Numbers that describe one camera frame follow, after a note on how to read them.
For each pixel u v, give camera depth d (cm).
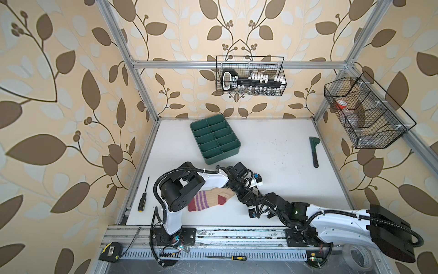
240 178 76
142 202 82
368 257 67
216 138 102
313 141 106
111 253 68
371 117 73
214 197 86
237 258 69
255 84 84
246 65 90
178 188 49
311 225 56
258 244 74
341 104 81
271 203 61
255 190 87
